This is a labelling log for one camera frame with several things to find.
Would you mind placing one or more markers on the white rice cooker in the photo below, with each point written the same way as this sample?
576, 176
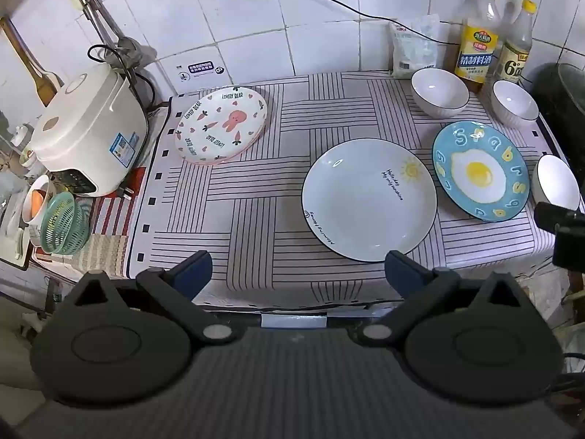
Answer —
91, 128

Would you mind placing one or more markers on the green plastic colander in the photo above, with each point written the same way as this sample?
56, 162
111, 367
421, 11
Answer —
64, 224

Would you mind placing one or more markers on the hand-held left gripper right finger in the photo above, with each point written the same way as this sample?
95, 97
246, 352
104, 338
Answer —
404, 276

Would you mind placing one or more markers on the blue fried egg plate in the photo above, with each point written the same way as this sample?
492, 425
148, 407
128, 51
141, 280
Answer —
480, 171

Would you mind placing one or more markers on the beige woven cloth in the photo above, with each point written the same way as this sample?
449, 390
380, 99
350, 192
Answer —
98, 256

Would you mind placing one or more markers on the black wok with lid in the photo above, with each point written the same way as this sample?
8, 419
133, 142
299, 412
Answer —
562, 100

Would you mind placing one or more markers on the wooden spatula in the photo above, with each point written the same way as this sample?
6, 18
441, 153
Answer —
41, 77

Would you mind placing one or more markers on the white bunny print plate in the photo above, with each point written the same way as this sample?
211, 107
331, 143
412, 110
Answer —
221, 123

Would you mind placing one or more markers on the yellow cap vinegar bottle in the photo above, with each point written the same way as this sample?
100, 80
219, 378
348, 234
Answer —
516, 55

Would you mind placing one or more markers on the white plate with sun print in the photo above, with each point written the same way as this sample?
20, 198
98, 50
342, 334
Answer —
365, 201

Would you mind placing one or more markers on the white plastic bag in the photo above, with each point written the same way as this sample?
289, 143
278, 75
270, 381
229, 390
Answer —
413, 50

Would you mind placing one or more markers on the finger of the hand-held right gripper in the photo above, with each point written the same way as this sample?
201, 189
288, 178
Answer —
548, 217

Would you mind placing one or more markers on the white container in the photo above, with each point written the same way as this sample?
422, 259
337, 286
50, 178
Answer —
45, 186

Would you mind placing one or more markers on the yellow label cooking wine bottle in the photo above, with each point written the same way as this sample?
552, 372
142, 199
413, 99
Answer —
477, 50

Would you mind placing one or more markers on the red striped cloth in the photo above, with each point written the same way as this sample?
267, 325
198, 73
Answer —
112, 210

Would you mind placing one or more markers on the white bowl with dark rim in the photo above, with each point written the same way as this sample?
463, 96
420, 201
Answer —
438, 89
514, 103
555, 183

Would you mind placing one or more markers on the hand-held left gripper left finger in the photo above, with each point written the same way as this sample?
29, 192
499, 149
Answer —
194, 274

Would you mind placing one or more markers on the wall sticker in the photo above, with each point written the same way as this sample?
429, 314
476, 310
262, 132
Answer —
199, 71

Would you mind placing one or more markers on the hanging metal utensils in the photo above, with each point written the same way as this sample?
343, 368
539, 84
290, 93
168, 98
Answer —
98, 13

